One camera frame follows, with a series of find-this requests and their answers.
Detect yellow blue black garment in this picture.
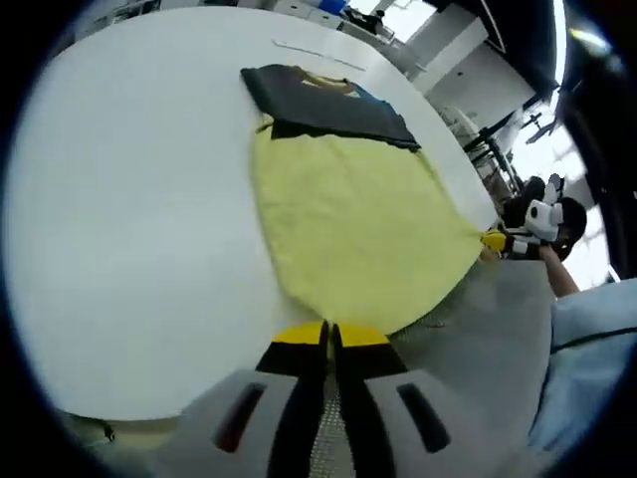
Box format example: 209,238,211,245
240,63,492,336

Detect person's right hand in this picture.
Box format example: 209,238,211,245
537,238,569,266

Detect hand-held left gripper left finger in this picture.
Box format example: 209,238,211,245
148,321,332,478

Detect black framed desk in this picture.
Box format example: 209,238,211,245
462,123,524,200

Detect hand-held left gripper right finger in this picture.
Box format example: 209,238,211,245
331,322,524,478

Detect white counter cabinets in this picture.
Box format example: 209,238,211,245
271,0,349,22

